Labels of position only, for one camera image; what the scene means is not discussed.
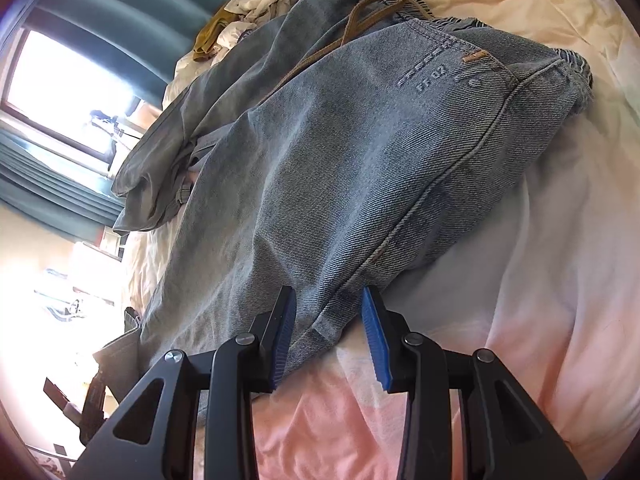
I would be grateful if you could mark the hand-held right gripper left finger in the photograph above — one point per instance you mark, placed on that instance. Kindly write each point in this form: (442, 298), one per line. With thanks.
(282, 340)

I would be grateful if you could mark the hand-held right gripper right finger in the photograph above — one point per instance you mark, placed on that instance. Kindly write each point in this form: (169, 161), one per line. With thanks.
(372, 340)

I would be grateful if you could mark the blue denim jeans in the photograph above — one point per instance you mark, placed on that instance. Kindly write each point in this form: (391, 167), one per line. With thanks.
(325, 170)

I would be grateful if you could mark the pastel tie-dye duvet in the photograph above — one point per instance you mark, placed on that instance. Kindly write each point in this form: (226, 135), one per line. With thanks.
(525, 260)

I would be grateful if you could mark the narrow teal curtain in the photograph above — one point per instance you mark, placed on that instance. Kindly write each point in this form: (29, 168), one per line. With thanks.
(60, 185)

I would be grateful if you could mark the garment steamer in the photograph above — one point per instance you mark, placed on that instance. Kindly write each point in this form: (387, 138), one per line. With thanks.
(107, 120)

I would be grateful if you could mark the mustard garment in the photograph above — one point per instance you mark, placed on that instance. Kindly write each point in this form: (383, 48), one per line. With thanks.
(212, 35)

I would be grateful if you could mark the cream down jacket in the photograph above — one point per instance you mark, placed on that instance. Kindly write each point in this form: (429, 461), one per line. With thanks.
(247, 5)

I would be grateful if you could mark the window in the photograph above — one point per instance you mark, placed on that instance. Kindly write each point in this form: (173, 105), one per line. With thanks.
(55, 85)

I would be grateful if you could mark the wide teal curtain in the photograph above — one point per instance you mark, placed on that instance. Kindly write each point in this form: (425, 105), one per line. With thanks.
(140, 20)

